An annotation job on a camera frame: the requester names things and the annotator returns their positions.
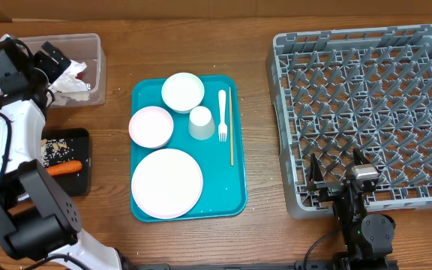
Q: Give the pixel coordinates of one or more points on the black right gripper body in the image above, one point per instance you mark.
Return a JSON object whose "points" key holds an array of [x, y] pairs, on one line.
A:
{"points": [[329, 191]]}

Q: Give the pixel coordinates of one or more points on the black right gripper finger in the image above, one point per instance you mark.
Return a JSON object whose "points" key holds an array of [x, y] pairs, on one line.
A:
{"points": [[315, 172], [359, 158]]}

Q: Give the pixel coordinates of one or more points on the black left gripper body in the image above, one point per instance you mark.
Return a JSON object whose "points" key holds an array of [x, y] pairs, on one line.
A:
{"points": [[52, 69]]}

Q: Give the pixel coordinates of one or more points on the white napkin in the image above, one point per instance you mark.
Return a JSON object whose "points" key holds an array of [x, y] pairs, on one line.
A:
{"points": [[68, 86]]}

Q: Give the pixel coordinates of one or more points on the red snack wrapper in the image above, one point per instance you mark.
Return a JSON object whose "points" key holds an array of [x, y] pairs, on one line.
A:
{"points": [[80, 76]]}

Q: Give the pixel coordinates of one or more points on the rice and peanut scraps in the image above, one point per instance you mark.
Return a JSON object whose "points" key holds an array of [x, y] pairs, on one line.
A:
{"points": [[53, 150]]}

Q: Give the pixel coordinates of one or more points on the orange carrot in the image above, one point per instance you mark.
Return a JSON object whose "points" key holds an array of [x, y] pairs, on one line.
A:
{"points": [[68, 167]]}

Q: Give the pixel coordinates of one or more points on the pink bowl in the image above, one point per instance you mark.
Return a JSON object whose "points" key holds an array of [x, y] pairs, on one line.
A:
{"points": [[151, 127]]}

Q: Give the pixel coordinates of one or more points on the white cup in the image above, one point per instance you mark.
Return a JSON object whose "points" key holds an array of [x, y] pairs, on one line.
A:
{"points": [[201, 123]]}

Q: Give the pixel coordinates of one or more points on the pale green bowl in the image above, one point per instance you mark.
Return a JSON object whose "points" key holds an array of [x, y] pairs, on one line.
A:
{"points": [[182, 92]]}

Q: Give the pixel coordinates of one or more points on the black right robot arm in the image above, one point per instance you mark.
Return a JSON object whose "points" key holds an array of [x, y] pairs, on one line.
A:
{"points": [[367, 237]]}

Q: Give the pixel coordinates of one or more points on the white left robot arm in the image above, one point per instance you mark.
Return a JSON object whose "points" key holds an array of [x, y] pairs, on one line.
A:
{"points": [[38, 219]]}

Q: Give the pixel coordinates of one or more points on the grey dishwasher rack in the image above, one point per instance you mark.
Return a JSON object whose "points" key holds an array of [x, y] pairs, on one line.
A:
{"points": [[339, 90]]}

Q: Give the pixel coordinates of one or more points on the black waste tray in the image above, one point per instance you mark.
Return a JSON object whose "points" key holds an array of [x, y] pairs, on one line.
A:
{"points": [[79, 142]]}

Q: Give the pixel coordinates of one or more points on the clear plastic bin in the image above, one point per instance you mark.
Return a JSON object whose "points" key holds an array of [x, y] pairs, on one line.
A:
{"points": [[82, 48]]}

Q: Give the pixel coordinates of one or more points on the teal serving tray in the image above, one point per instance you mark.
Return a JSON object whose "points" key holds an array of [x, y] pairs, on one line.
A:
{"points": [[224, 189]]}

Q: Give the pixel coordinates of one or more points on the white plastic fork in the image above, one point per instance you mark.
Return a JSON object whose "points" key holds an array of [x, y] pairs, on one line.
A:
{"points": [[222, 127]]}

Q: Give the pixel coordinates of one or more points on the wooden chopstick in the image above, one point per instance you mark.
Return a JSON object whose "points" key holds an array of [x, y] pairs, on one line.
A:
{"points": [[231, 128]]}

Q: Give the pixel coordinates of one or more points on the large pink plate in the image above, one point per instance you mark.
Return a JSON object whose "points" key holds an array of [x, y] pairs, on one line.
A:
{"points": [[167, 183]]}

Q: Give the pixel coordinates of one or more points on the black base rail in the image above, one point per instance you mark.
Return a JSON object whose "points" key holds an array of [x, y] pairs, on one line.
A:
{"points": [[298, 265]]}

